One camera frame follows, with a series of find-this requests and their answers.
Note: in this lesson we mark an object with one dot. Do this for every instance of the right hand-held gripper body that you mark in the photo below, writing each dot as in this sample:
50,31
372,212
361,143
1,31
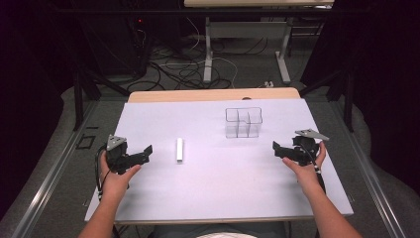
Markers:
305,150

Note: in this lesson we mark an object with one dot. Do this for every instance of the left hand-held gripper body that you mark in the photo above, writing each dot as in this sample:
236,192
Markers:
116,155

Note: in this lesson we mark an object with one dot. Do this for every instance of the person's right hand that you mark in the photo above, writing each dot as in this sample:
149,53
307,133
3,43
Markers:
307,175

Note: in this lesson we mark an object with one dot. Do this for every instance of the person's left hand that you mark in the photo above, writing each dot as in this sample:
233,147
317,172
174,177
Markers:
114,183

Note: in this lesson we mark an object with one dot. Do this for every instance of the white rectangular block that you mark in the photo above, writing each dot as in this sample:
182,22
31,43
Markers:
179,150

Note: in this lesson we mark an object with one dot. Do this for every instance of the clear plastic compartment organiser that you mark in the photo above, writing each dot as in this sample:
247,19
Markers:
243,124

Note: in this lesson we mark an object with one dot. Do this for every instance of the white plug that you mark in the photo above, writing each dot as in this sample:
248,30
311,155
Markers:
269,84

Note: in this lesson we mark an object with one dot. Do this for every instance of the black metal stand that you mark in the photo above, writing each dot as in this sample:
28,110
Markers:
79,99
347,95

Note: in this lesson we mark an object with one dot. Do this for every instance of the person's lap clothing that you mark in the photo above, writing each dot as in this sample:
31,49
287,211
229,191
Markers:
218,231

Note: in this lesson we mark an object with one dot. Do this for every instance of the black computer tower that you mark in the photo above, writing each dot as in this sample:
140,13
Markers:
112,43

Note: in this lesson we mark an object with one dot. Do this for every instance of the white desk with metal legs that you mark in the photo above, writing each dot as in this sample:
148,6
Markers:
247,29

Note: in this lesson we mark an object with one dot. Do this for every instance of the aluminium floor rail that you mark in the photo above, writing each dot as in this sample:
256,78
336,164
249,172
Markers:
369,178
49,178

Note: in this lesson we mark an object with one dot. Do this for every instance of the black horizontal frame bar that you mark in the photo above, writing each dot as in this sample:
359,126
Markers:
198,11

